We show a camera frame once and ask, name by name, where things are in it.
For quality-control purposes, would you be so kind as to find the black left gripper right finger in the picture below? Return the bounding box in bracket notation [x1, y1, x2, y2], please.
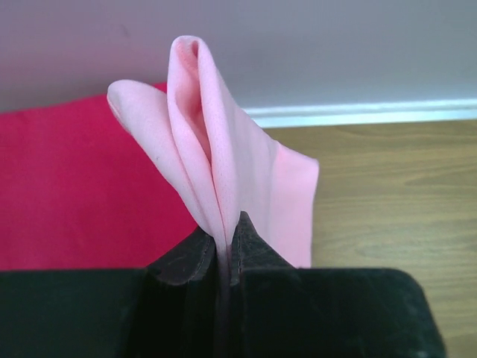
[228, 213, 446, 357]

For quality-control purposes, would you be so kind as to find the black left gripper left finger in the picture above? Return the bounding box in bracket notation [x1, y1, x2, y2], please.
[1, 229, 218, 357]

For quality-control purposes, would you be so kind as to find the light pink t-shirt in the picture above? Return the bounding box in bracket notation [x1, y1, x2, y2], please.
[107, 36, 319, 268]

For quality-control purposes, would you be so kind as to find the folded magenta t-shirt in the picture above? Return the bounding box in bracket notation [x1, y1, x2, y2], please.
[1, 95, 196, 271]

